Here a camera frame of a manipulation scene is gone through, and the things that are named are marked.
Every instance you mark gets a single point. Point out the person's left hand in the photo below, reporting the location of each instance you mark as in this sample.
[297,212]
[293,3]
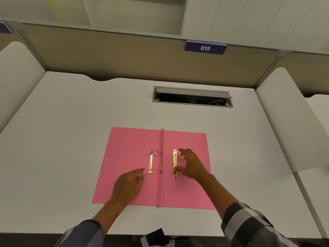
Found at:
[126,186]

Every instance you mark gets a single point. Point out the person's right hand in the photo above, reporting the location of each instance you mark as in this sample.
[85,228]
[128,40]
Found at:
[194,167]

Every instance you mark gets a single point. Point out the person's right thumb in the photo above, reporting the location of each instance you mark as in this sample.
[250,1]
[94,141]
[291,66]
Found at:
[179,169]

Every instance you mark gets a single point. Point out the person's left thumb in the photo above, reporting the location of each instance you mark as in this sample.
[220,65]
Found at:
[143,177]

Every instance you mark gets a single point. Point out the long gold fastener bar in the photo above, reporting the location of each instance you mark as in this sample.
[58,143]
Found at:
[175,159]

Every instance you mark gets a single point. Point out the thin metal prong fastener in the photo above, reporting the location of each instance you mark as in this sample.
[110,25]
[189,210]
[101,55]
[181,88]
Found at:
[161,162]

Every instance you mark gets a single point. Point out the person's left forearm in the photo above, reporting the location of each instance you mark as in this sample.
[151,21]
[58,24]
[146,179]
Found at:
[102,218]

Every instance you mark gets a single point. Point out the person's right forearm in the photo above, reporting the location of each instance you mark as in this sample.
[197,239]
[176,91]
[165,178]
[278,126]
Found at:
[226,205]

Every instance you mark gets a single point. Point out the short gold fastener plate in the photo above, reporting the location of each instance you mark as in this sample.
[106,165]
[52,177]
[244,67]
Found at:
[150,163]

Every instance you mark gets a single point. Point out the pink paper file folder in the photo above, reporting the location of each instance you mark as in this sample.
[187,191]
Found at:
[128,151]

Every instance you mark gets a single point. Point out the white desk side divider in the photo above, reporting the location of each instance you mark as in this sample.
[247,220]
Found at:
[290,120]
[18,79]

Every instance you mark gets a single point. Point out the beige partition panel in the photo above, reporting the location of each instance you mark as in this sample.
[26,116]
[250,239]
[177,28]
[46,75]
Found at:
[308,71]
[128,56]

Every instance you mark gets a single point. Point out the blue number sign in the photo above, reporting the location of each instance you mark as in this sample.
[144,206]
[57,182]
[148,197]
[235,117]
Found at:
[4,28]
[205,48]

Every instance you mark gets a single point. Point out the white overhead cabinet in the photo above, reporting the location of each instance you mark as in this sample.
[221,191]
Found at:
[231,20]

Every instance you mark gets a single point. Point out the grey metal partition post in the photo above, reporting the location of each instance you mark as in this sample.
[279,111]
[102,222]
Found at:
[33,50]
[268,70]

